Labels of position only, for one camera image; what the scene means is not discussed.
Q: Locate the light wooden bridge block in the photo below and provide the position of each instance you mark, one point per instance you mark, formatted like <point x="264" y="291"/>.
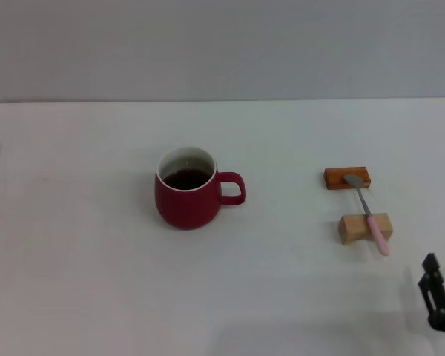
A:
<point x="356" y="226"/>

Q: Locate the red ceramic coffee cup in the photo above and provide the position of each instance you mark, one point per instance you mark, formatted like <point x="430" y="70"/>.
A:
<point x="187" y="207"/>

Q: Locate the orange-brown wooden block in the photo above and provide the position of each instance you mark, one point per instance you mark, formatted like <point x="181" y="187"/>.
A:
<point x="335" y="178"/>

